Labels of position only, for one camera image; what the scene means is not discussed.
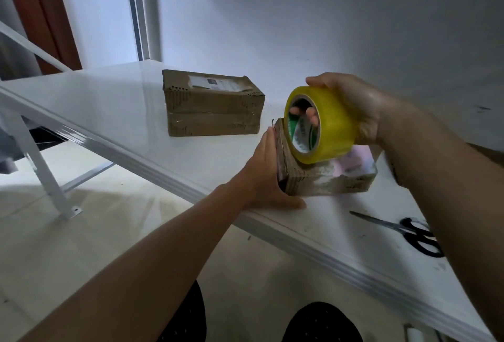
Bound person's left hand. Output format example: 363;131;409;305
227;126;307;212

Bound long cardboard box white label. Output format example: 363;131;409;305
162;69;266;137

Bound pink carton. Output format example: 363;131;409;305
272;117;378;198

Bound person's left forearm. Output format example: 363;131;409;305
19;184;253;342

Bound black handled scissors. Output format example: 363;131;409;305
349;210;445;259

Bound red-brown door frame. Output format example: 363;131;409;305
0;0;83;76

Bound white metal shelf rack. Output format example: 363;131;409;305
0;0;504;342

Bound yellow tape roll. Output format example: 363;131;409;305
283;85;360;166

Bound person's black trousers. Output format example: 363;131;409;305
156;278;365;342

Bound white tube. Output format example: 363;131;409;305
405;324;426;342

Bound person's right forearm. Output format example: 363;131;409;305
378;105;504;342

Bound perforated white metal rack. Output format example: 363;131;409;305
0;19;115;221

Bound person's right hand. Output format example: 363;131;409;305
288;72;411;147

